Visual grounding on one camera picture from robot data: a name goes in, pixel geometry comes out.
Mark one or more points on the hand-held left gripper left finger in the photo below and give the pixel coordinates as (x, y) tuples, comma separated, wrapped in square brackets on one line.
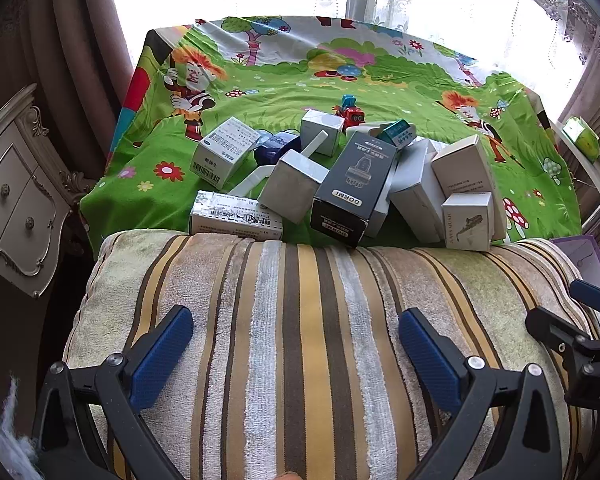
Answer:
[(160, 357)]

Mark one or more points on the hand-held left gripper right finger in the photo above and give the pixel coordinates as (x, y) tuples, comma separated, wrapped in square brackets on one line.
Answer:
[(430, 360)]

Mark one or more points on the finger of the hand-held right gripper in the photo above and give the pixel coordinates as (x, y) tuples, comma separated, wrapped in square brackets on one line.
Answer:
[(555, 330), (595, 297)]

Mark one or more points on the purple cardboard box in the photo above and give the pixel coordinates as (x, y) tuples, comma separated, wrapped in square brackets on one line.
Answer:
[(580, 255)]

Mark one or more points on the white box with ornament print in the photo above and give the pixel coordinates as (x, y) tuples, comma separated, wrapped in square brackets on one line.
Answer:
[(467, 222)]

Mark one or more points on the long white medicine box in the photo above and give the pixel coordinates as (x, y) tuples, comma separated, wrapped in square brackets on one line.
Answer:
[(235, 220)]

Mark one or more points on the tall plain white box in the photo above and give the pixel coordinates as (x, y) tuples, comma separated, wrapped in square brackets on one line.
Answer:
[(415, 185)]

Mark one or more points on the large plain white box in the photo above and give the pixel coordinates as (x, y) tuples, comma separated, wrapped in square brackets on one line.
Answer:
[(465, 165)]

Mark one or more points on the dark grey box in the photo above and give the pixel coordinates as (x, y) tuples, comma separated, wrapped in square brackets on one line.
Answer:
[(350, 190)]

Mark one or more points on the white plastic bracket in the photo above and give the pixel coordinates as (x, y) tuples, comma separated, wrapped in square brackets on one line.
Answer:
[(252, 180)]

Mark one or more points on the white medicine box blue label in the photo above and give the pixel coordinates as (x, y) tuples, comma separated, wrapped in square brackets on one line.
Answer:
[(225, 152)]

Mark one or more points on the silver grey box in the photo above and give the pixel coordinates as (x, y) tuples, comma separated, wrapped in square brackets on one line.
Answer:
[(292, 185)]

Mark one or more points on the teal and white box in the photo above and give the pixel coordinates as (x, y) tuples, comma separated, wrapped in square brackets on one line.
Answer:
[(397, 133)]

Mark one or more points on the white and blue box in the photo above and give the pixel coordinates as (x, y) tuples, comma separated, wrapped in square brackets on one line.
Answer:
[(275, 146)]

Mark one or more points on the plain white square box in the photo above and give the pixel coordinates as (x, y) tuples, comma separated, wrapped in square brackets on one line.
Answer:
[(320, 130)]

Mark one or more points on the striped cushion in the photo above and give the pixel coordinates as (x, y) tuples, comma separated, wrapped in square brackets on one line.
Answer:
[(305, 360)]

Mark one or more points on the white curved shelf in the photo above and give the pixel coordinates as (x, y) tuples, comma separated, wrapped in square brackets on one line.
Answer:
[(570, 156)]

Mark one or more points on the green tissue pack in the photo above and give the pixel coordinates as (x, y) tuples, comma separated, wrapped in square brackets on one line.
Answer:
[(582, 135)]

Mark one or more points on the brown drape curtain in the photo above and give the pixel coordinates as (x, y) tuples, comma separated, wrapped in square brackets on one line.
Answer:
[(597, 85), (70, 35)]

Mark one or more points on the white carved dresser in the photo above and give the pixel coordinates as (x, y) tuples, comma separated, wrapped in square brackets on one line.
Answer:
[(15, 200)]

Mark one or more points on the green cartoon printed cloth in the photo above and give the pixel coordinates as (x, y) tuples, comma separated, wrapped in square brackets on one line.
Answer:
[(280, 85)]

